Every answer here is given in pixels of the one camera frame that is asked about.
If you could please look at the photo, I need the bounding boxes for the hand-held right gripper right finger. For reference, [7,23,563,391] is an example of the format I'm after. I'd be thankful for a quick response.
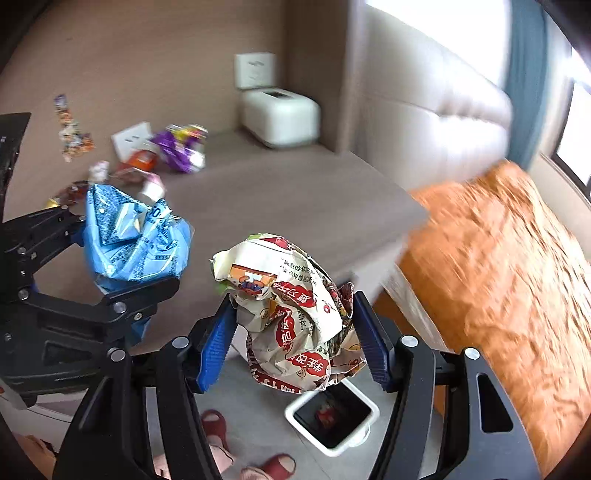
[352,291,541,480]

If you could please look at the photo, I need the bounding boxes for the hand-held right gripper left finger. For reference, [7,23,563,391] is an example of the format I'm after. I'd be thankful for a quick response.
[53,293,241,480]

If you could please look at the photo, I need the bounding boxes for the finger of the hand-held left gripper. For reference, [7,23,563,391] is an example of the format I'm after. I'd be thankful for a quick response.
[21,276,182,344]
[0,205,88,301]

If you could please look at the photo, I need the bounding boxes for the dark red candy wrapper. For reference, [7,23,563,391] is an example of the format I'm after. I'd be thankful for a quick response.
[46,181,89,208]

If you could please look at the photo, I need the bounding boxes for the blue plastic wrapper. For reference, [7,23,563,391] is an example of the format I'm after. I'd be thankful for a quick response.
[83,183,195,344]

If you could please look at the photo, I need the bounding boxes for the cream snack bag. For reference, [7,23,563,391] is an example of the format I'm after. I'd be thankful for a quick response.
[210,233,370,394]

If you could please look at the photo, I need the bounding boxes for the white bin with black liner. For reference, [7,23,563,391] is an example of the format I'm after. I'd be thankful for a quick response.
[285,379,377,457]

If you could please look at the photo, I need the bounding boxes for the clear red wrapper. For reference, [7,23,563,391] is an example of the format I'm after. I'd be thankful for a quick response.
[111,168,148,185]

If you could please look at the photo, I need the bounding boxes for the orange snack packet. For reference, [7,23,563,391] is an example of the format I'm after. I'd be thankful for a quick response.
[122,148,160,172]

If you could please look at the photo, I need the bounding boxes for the purple snack wrapper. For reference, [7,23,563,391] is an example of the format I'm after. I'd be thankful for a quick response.
[152,124,208,174]

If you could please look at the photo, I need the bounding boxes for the person's left hand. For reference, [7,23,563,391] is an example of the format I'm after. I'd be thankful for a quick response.
[14,434,58,480]

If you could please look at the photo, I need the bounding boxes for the red slipper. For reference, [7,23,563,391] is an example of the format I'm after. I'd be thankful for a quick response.
[256,453,296,480]
[201,409,232,455]

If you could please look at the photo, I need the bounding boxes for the orange blanket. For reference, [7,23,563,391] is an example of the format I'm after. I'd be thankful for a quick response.
[374,159,591,478]

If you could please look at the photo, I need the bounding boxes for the white ribbed tissue box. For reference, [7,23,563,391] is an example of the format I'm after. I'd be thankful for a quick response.
[238,88,321,149]

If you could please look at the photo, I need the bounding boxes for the cream padded headboard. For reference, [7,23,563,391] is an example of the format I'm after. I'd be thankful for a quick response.
[362,6,514,191]

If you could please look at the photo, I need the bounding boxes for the window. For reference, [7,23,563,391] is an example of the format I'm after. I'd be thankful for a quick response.
[551,46,591,204]

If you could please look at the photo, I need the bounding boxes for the blue curtain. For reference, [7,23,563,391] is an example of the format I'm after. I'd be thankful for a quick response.
[503,0,551,169]

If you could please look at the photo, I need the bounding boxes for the colourful cartoon wall stickers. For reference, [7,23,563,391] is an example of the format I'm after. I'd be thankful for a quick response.
[52,93,95,163]

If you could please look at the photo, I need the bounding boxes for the white wall socket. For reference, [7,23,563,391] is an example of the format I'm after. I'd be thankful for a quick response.
[233,52,278,90]
[111,121,154,163]

